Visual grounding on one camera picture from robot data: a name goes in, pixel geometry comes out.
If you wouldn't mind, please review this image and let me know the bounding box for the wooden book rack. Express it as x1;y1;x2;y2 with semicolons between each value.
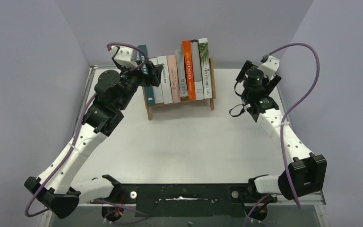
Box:
142;57;216;121

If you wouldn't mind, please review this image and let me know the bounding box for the purple cable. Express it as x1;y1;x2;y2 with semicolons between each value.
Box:
24;42;152;226
243;43;321;227

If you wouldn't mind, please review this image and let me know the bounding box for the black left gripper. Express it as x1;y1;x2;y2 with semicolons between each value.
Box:
116;60;162;111

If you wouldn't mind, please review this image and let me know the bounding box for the white grey file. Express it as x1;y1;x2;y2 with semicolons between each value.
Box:
190;39;204;100

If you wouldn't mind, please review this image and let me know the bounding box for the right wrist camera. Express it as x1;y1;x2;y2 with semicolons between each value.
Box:
258;54;280;79

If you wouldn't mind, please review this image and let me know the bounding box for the grey book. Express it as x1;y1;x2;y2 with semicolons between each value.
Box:
175;49;189;98
199;38;213;99

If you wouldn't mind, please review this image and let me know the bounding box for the orange book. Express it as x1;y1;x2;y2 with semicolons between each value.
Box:
181;40;196;100

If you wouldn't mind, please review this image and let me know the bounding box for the pink book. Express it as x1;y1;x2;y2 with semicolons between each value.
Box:
167;55;181;103

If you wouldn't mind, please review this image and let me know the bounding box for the teal Humor book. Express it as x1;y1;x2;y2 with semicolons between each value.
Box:
137;44;155;106

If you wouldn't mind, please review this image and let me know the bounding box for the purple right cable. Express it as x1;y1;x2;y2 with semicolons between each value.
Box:
243;43;321;227

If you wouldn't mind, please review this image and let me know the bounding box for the white Afternoon tea book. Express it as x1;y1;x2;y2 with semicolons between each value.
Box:
157;56;173;104

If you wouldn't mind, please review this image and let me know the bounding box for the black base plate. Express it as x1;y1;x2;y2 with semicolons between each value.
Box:
92;175;277;222

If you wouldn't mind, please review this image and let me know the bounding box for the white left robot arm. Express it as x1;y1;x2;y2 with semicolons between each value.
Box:
25;61;163;219

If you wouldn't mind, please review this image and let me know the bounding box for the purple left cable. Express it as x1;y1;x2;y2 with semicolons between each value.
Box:
24;42;152;226

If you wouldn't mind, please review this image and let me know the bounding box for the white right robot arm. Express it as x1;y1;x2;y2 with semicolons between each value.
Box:
236;60;327;202

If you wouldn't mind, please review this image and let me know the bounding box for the white Decorate Furniture book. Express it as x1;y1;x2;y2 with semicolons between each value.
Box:
153;69;164;104

